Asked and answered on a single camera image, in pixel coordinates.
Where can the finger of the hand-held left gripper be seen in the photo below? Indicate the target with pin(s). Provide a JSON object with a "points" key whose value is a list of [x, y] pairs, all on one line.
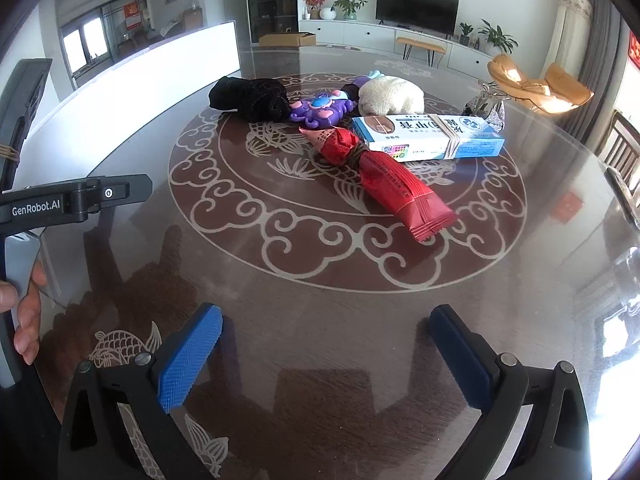
{"points": [[125, 187]]}

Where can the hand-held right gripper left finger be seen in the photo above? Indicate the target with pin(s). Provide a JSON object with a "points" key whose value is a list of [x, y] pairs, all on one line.
{"points": [[192, 355]]}

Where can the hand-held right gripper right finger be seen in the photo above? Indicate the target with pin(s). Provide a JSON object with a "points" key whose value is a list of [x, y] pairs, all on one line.
{"points": [[460, 360]]}

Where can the white storage box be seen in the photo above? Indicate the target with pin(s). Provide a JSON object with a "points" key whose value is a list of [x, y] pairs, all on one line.
{"points": [[150, 75]]}

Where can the black velvet scrunchie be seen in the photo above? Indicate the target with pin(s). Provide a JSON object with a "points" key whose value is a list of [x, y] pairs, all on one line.
{"points": [[250, 97]]}

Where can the red snack packet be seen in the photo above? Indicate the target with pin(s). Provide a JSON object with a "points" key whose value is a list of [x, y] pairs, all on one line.
{"points": [[395, 185]]}

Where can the purple plastic toy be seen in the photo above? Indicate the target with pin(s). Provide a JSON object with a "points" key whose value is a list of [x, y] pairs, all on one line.
{"points": [[320, 110]]}

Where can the blue and white carton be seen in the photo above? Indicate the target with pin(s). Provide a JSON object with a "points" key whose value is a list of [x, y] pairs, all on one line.
{"points": [[425, 135]]}

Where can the cream plush toy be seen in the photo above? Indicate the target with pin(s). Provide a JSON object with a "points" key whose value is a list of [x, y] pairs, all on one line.
{"points": [[392, 95]]}

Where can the person's left hand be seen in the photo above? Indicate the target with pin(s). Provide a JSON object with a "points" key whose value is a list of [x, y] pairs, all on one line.
{"points": [[30, 320]]}

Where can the red door poster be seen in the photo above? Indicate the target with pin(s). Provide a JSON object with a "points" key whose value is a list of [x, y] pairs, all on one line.
{"points": [[134, 16]]}

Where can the cardboard box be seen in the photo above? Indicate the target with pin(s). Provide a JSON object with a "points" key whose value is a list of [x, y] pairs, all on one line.
{"points": [[285, 39]]}

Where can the dark remote control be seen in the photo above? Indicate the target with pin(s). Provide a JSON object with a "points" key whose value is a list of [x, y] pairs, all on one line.
{"points": [[620, 190]]}

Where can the dark display cabinet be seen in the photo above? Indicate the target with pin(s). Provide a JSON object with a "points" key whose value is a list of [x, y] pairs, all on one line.
{"points": [[270, 0]]}

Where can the silver glitter hair clip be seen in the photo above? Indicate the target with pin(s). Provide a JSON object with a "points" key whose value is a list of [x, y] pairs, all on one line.
{"points": [[495, 117]]}

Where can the red flower arrangement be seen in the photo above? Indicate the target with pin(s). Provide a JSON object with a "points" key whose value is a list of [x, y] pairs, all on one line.
{"points": [[315, 0]]}

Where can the white round vase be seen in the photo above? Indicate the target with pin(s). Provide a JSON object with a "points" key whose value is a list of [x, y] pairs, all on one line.
{"points": [[328, 13]]}

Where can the wooden slatted chair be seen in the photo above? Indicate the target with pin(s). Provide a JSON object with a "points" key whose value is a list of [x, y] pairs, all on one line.
{"points": [[620, 145]]}

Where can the white television cabinet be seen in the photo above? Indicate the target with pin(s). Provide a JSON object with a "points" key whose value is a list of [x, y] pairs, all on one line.
{"points": [[350, 32]]}

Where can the orange lounge chair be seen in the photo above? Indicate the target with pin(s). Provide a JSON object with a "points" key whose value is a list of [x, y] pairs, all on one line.
{"points": [[565, 92]]}

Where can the green potted plant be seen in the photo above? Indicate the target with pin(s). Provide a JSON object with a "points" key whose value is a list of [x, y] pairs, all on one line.
{"points": [[350, 4]]}

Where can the tan padded bench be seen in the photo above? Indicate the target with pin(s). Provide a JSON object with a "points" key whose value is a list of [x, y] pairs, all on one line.
{"points": [[420, 42]]}

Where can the large leafy potted plant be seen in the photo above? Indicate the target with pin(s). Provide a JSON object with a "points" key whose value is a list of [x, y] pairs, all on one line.
{"points": [[497, 37]]}

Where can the small potted plant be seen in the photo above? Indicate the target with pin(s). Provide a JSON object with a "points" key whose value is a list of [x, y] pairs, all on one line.
{"points": [[465, 34]]}

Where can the grey curtain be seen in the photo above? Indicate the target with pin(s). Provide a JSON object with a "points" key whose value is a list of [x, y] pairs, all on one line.
{"points": [[600, 60]]}

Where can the covered standing air conditioner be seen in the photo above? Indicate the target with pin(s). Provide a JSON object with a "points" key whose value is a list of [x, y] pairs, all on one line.
{"points": [[565, 35]]}

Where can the black television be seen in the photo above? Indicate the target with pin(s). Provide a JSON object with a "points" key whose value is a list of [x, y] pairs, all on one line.
{"points": [[417, 7]]}

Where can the red wall hanging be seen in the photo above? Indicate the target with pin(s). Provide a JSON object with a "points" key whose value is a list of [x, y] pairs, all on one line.
{"points": [[635, 49]]}

